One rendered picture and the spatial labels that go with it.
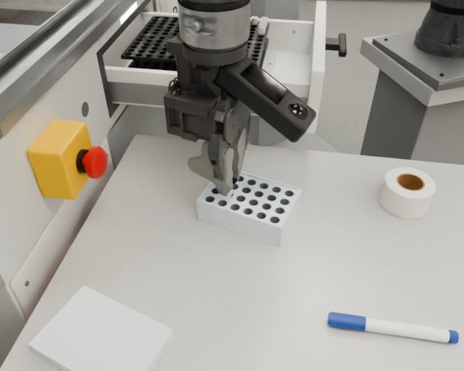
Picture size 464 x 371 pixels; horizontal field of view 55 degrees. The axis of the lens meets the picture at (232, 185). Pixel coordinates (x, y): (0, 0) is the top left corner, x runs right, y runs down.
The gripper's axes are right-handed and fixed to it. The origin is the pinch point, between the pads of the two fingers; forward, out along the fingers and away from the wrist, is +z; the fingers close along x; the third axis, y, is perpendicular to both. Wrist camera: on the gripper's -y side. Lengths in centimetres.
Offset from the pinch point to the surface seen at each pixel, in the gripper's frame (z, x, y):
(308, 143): 78, -122, 19
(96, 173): -5.7, 10.9, 12.8
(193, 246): 5.4, 7.8, 2.0
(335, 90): 81, -182, 22
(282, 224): 1.6, 2.6, -8.3
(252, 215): 1.9, 2.3, -4.0
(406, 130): 21, -58, -19
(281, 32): -5.9, -38.4, 7.4
